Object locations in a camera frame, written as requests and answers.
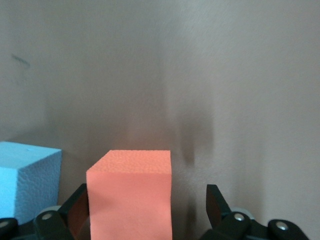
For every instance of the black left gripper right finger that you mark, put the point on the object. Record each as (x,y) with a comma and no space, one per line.
(235,227)

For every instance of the blue foam block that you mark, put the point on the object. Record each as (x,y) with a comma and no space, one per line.
(27,180)

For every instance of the orange foam block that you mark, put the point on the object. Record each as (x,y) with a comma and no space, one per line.
(130,195)

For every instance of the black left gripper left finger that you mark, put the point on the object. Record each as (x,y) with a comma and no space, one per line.
(50,225)

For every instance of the brown table cover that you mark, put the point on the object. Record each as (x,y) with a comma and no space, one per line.
(175,75)

